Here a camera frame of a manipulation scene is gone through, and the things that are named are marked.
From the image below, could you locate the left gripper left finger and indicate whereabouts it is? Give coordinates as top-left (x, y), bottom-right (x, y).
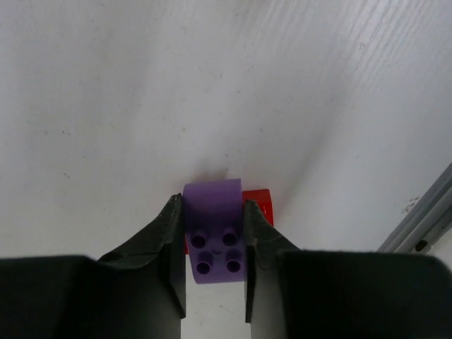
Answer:
top-left (1, 194), bottom-right (186, 338)

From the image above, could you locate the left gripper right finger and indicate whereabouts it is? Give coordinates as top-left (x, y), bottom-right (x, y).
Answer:
top-left (243, 201), bottom-right (451, 338)

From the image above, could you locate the red lego stack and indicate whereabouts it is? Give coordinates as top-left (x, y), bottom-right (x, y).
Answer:
top-left (185, 189), bottom-right (274, 255)

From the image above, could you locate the purple lego stack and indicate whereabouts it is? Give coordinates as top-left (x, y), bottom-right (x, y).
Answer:
top-left (182, 179), bottom-right (246, 285)

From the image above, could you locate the aluminium front rail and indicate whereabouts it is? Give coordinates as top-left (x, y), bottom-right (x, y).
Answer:
top-left (378, 166), bottom-right (451, 254)

